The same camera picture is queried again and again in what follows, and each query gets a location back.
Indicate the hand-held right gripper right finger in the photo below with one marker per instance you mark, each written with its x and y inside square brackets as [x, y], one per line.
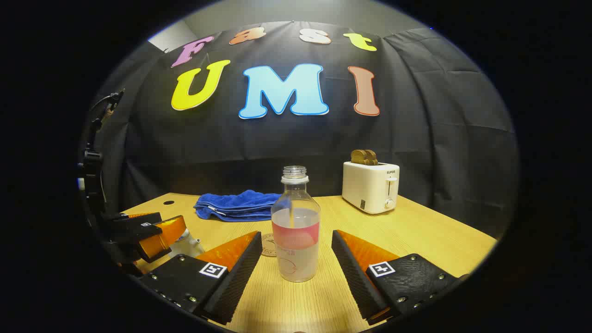
[354, 273]

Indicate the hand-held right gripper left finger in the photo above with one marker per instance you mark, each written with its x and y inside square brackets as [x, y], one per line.
[240, 277]

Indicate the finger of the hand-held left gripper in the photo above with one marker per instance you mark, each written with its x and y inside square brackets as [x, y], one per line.
[164, 236]
[134, 227]

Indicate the white teacup lid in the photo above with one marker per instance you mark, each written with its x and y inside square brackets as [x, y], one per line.
[183, 235]

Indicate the white ceramic teacup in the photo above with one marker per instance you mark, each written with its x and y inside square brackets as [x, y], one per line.
[189, 249]

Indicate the round cork coaster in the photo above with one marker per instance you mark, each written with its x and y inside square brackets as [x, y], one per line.
[268, 245]

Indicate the clear water bottle pink label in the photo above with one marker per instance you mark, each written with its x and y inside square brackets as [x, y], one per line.
[296, 259]

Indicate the blue folded towel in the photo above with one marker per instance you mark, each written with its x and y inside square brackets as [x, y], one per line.
[236, 206]

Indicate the brown toast slice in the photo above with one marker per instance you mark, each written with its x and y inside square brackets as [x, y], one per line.
[357, 157]
[372, 158]

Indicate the black backdrop cloth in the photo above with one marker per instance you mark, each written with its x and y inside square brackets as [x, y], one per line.
[416, 115]

